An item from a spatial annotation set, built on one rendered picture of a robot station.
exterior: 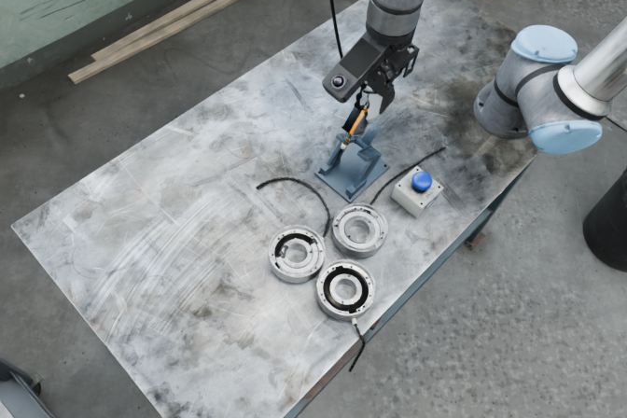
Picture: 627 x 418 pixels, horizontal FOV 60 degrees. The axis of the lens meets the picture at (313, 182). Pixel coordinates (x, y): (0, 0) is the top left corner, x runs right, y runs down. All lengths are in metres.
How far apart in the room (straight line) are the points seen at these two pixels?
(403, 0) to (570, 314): 1.52
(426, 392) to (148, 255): 1.08
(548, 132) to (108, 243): 0.83
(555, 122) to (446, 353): 1.02
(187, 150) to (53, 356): 0.96
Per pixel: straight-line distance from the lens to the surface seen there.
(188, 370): 0.97
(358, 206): 1.06
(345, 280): 1.00
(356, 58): 0.84
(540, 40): 1.17
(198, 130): 1.19
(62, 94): 2.44
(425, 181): 1.07
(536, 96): 1.11
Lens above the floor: 1.74
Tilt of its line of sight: 58 degrees down
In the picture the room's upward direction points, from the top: 8 degrees clockwise
